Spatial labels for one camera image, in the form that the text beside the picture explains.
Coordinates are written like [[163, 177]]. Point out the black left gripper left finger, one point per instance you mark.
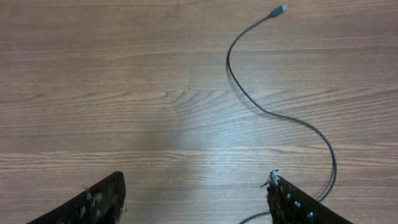
[[101, 203]]

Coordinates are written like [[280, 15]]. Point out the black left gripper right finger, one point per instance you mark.
[[290, 205]]

